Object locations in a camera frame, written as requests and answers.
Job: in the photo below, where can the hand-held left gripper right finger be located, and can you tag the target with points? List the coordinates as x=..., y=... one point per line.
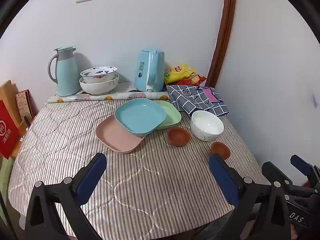
x=225, y=180

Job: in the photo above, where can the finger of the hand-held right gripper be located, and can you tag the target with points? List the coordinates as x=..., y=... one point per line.
x=301, y=163
x=275, y=171

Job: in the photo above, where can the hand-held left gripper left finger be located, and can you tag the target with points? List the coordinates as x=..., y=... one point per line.
x=91, y=177

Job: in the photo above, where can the small brown bowl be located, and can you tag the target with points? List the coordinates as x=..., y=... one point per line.
x=178, y=136
x=221, y=148

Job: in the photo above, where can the pink square plate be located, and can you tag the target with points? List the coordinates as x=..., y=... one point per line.
x=112, y=135

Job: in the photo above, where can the white bowl with blue print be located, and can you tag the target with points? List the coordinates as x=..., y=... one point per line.
x=205, y=125

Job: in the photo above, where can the blue square plate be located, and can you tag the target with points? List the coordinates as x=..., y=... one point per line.
x=140, y=116

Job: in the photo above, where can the green square plate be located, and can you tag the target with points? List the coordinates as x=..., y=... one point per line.
x=172, y=116

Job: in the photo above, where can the striped quilted tablecloth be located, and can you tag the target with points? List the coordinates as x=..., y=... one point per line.
x=150, y=175

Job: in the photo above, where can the grey checked cloth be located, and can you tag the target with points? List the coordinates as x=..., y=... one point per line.
x=190, y=100

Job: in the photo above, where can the large white bowl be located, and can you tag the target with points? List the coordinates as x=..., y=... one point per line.
x=100, y=88

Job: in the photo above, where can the red box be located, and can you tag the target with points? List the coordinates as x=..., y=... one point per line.
x=7, y=130

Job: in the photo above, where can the patterned book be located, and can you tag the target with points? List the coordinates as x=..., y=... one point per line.
x=23, y=102

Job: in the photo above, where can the floral porcelain bowl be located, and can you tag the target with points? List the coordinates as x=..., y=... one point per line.
x=98, y=76

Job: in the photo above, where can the red chip bag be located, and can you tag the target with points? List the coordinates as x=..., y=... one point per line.
x=193, y=80

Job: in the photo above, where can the light blue thermos jug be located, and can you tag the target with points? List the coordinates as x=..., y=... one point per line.
x=67, y=75

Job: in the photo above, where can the light blue electric kettle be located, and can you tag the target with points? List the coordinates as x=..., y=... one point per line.
x=143, y=72

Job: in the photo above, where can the yellow chip bag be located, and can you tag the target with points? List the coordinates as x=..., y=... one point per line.
x=178, y=71

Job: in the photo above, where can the brown cardboard box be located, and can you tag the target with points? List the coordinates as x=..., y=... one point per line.
x=10, y=90

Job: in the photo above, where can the brown wooden door frame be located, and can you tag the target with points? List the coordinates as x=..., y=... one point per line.
x=225, y=30

